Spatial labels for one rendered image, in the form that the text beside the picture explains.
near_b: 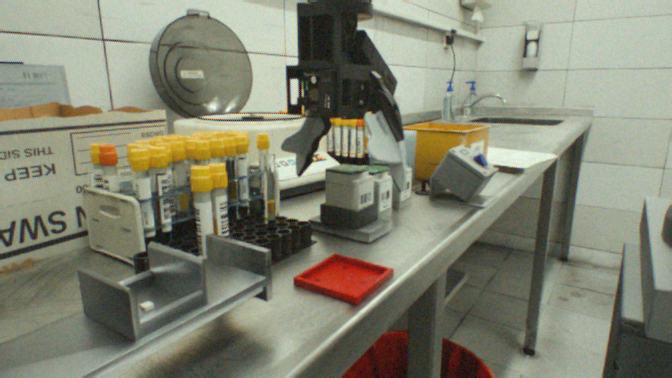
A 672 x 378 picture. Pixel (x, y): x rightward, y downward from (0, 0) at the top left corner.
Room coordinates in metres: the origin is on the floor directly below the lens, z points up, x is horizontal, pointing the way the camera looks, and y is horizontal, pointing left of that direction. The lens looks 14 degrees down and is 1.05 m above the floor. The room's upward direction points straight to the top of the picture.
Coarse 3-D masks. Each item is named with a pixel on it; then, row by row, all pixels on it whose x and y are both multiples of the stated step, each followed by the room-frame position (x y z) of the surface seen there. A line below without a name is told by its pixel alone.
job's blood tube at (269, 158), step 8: (264, 160) 0.46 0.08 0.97; (272, 160) 0.46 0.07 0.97; (264, 168) 0.46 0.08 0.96; (272, 168) 0.46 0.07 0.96; (264, 176) 0.46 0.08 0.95; (272, 176) 0.46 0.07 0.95; (264, 184) 0.46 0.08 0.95; (272, 184) 0.46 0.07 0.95; (264, 192) 0.46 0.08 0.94; (272, 192) 0.46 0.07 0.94; (272, 200) 0.46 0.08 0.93; (272, 208) 0.46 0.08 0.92; (272, 216) 0.46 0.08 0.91
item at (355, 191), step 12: (336, 180) 0.49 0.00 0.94; (348, 180) 0.48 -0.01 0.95; (360, 180) 0.48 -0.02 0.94; (372, 180) 0.50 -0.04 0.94; (336, 192) 0.49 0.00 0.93; (348, 192) 0.48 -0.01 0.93; (360, 192) 0.48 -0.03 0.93; (372, 192) 0.50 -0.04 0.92; (336, 204) 0.49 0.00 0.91; (348, 204) 0.48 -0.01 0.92; (360, 204) 0.48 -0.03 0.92
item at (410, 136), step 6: (408, 132) 0.72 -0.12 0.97; (414, 132) 0.74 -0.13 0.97; (408, 138) 0.72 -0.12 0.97; (414, 138) 0.74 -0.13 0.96; (408, 144) 0.72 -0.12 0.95; (414, 144) 0.74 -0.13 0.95; (408, 150) 0.72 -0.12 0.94; (414, 150) 0.74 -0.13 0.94; (408, 156) 0.72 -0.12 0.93; (414, 156) 0.74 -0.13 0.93; (372, 162) 0.68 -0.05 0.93; (408, 162) 0.72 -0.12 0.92; (414, 162) 0.74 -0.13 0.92; (414, 168) 0.74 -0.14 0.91; (414, 174) 0.75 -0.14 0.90; (414, 180) 0.75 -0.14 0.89; (414, 186) 0.71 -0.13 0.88
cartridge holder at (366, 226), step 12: (324, 204) 0.50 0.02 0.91; (372, 204) 0.50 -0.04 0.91; (324, 216) 0.49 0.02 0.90; (336, 216) 0.48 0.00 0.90; (348, 216) 0.47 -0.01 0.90; (360, 216) 0.47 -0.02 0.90; (372, 216) 0.50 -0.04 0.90; (312, 228) 0.50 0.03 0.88; (324, 228) 0.49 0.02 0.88; (336, 228) 0.48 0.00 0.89; (348, 228) 0.47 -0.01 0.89; (360, 228) 0.47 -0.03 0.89; (372, 228) 0.47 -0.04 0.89; (384, 228) 0.49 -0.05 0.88; (360, 240) 0.46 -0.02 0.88; (372, 240) 0.46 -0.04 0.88
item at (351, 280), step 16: (336, 256) 0.41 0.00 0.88; (304, 272) 0.36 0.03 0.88; (320, 272) 0.38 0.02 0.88; (336, 272) 0.38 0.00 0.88; (352, 272) 0.38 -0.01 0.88; (368, 272) 0.38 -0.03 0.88; (384, 272) 0.37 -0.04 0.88; (320, 288) 0.34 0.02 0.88; (336, 288) 0.33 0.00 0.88; (352, 288) 0.34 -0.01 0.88; (368, 288) 0.33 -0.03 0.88
